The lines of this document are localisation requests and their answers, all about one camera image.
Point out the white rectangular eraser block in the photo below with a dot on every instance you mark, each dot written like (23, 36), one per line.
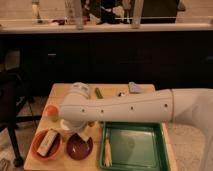
(47, 142)

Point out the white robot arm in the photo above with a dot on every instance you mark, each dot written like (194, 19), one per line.
(192, 107)

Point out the grey triangular cloth wedge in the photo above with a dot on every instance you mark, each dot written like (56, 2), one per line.
(134, 88)

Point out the white round lid cup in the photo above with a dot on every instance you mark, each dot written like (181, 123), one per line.
(63, 126)

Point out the green plastic tray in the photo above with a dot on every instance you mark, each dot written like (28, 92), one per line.
(134, 147)

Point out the yellow corn cob toy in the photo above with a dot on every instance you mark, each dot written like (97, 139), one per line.
(107, 154)

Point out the dark red bowl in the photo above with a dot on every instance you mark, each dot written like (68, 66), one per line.
(77, 148)

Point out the dark cabinet counter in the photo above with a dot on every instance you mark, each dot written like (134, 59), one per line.
(166, 59)

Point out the orange bowl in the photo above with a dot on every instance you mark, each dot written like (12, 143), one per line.
(53, 149)

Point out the black office chair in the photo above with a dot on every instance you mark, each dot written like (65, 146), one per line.
(8, 113)

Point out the white handled brush tool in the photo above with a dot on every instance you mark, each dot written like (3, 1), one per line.
(121, 94)

